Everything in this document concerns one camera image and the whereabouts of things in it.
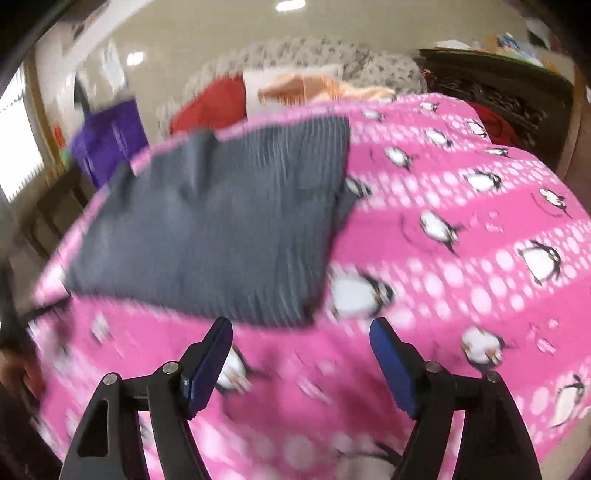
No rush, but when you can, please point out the red cloth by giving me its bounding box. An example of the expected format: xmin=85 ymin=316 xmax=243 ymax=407
xmin=471 ymin=102 xmax=513 ymax=146

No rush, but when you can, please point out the dark carved wooden cabinet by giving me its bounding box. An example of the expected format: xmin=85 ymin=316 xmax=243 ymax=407
xmin=416 ymin=48 xmax=583 ymax=181

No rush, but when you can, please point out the red pillow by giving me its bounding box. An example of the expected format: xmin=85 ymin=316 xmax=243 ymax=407
xmin=168 ymin=76 xmax=247 ymax=137

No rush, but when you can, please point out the window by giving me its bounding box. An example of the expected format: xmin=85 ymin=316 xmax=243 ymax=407
xmin=0 ymin=65 xmax=47 ymax=204

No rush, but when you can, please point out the dark wooden table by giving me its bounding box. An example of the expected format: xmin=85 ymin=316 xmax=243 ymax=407
xmin=14 ymin=161 xmax=93 ymax=268

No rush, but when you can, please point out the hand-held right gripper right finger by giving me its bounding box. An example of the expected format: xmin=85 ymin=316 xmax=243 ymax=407
xmin=369 ymin=316 xmax=543 ymax=480

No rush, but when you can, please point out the grey floral bedding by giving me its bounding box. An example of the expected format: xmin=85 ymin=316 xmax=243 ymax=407
xmin=154 ymin=37 xmax=428 ymax=125

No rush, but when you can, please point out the pink penguin printed blanket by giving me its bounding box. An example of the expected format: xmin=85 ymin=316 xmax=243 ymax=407
xmin=28 ymin=92 xmax=591 ymax=480

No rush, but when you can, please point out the purple tote bag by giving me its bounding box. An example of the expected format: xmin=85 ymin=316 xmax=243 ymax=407
xmin=69 ymin=97 xmax=153 ymax=190

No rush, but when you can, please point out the person's left hand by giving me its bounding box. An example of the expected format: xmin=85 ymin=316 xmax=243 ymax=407
xmin=0 ymin=353 xmax=47 ymax=404

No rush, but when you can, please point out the grey striped suit jacket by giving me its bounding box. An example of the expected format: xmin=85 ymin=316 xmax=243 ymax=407
xmin=65 ymin=115 xmax=352 ymax=329

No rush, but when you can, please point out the pile of small packages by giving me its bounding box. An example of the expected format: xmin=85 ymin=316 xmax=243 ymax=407
xmin=434 ymin=18 xmax=568 ymax=70

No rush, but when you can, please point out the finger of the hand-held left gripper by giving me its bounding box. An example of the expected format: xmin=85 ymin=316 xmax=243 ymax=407
xmin=27 ymin=298 xmax=75 ymax=323

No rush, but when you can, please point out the white pillow with orange cloth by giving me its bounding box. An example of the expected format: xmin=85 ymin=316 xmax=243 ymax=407
xmin=242 ymin=65 xmax=398 ymax=116

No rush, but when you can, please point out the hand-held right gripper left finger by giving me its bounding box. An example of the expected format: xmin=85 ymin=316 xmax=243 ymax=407
xmin=60 ymin=318 xmax=234 ymax=480

